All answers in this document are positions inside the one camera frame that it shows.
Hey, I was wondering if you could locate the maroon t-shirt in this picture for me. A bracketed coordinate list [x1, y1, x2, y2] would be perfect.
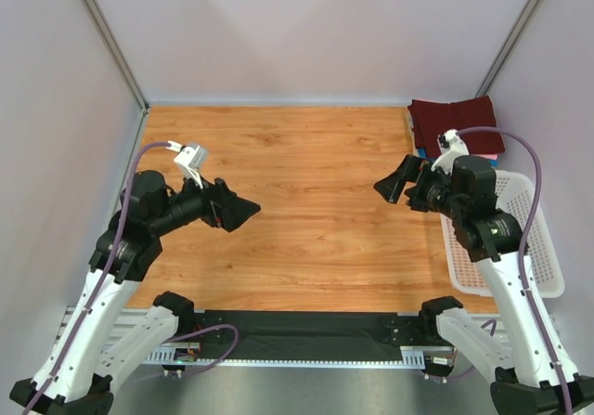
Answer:
[407, 96, 505, 159]

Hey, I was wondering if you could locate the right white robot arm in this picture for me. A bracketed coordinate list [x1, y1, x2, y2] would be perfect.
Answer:
[374, 154, 593, 414]

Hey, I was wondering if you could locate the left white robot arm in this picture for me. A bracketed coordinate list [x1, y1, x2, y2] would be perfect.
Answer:
[9, 170, 261, 414]

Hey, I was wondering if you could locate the pink folded t-shirt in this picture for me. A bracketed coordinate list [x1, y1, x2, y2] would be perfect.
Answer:
[480, 154, 497, 164]

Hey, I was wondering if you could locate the white plastic basket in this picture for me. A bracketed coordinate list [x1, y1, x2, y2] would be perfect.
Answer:
[440, 170, 565, 299]

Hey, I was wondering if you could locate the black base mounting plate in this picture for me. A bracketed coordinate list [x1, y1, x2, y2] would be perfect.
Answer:
[184, 310, 452, 362]

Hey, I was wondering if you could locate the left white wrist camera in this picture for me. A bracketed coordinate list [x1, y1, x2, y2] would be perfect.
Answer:
[167, 140, 209, 189]

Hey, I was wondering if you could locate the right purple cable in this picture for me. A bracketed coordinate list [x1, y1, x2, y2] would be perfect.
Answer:
[420, 125, 575, 415]

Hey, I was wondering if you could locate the purple cable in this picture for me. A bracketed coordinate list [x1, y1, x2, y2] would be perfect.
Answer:
[420, 125, 575, 415]
[20, 140, 240, 415]

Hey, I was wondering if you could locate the aluminium slotted cable rail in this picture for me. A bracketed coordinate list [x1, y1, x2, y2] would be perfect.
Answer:
[55, 305, 565, 370]

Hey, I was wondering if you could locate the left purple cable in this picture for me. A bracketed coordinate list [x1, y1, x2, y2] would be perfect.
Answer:
[20, 140, 240, 415]

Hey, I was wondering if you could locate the left aluminium frame post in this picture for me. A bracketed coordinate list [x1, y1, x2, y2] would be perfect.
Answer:
[80, 0, 149, 113]

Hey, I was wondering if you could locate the aluminium frame post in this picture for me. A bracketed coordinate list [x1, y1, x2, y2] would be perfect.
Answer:
[474, 0, 544, 97]
[80, 0, 149, 113]

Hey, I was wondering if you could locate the right aluminium frame post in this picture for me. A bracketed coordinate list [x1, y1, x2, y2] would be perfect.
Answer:
[474, 0, 544, 97]

